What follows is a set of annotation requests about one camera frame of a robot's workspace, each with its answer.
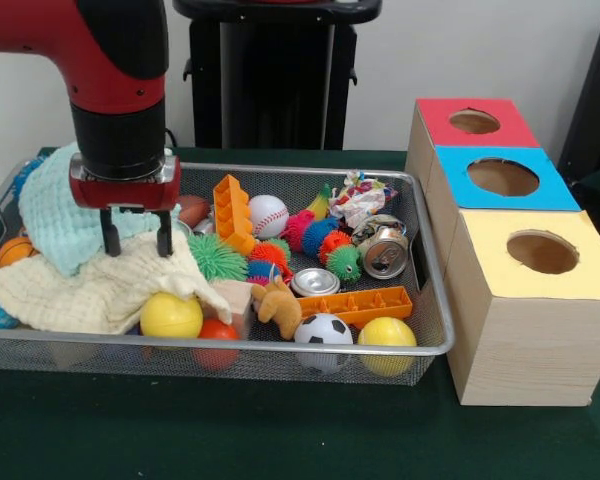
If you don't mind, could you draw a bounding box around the orange toy brick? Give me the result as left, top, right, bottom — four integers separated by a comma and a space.
298, 286, 414, 329

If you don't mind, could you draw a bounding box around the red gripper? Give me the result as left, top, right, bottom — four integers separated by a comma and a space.
68, 153, 183, 259

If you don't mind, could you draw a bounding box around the wooden three-hole box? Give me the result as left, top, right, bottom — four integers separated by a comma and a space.
404, 98, 600, 407

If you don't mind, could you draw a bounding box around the multicolour spiky caterpillar toy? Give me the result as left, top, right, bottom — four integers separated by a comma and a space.
282, 209, 364, 285

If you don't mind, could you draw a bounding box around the mint green cloth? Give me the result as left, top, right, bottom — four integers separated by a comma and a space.
18, 142, 181, 277

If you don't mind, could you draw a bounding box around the yellow-haired toy figure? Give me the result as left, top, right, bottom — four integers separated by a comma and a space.
252, 274, 304, 339

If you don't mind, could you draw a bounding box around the black office chair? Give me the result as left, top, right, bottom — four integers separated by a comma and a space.
557, 8, 600, 174

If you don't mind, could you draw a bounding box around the small tin can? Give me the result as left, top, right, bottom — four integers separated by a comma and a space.
352, 214, 410, 280

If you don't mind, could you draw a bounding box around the silver mesh bin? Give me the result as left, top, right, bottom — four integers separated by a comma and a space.
0, 158, 455, 387

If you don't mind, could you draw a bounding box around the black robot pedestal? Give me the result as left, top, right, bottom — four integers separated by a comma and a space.
168, 0, 384, 151

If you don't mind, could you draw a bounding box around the cream cloth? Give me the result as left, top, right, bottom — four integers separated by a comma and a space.
0, 232, 234, 335

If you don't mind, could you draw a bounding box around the yellow plastic ball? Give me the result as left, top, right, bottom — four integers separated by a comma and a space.
139, 292, 205, 340
358, 317, 419, 377

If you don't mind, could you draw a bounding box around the orange plastic tray block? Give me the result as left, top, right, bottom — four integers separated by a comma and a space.
212, 173, 256, 256

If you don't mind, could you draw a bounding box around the small soccer ball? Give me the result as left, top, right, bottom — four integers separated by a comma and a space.
293, 313, 354, 374

